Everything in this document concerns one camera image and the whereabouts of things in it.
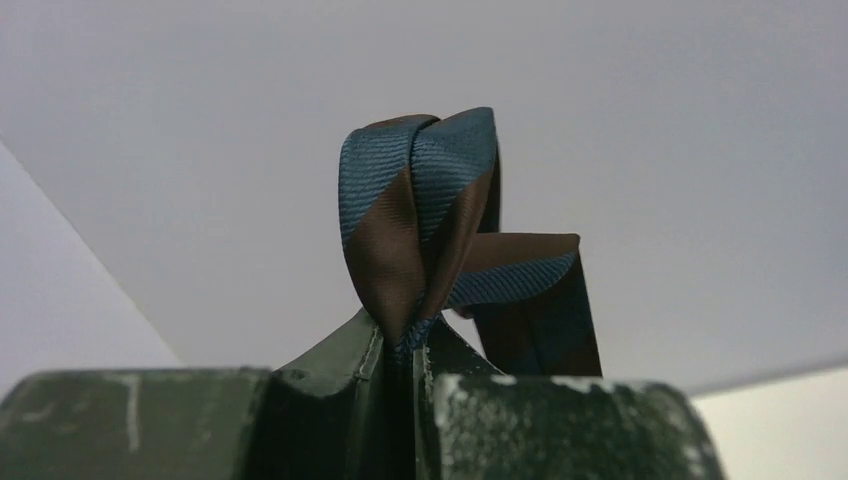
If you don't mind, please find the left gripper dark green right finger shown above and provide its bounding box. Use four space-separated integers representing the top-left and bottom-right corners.
413 322 724 479

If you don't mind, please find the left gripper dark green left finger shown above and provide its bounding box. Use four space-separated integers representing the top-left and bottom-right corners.
1 313 383 479

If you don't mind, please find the blue brown striped tie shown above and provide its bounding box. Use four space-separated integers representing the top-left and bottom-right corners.
338 107 602 377

